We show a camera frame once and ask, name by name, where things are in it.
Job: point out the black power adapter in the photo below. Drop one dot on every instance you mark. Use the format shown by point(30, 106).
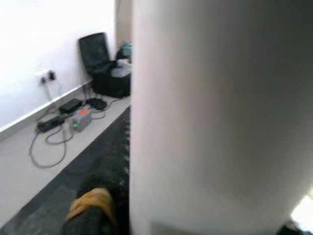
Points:
point(71, 105)

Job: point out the wall socket with black plugs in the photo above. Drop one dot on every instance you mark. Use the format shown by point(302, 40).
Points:
point(51, 74)

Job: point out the black power strip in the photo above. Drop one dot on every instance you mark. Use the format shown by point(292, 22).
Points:
point(50, 123)

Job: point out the teal plush toy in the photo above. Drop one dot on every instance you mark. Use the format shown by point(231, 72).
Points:
point(126, 47)

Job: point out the flat black router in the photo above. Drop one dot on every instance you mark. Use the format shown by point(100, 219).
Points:
point(96, 104)

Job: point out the white plastic bag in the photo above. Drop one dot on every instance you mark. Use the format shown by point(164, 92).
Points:
point(121, 71)

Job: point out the white plastic table leg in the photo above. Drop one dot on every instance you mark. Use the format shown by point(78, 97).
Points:
point(207, 98)

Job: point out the open black suitcase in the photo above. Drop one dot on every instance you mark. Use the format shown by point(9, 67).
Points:
point(94, 51)

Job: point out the yellow rubber band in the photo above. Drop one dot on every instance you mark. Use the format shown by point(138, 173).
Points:
point(93, 198)

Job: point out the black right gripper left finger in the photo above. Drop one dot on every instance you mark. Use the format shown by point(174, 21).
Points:
point(110, 176)

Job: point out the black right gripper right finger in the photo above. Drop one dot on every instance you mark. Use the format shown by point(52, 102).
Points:
point(291, 228)

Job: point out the grey charger with red label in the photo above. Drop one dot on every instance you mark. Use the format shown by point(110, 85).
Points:
point(82, 120)

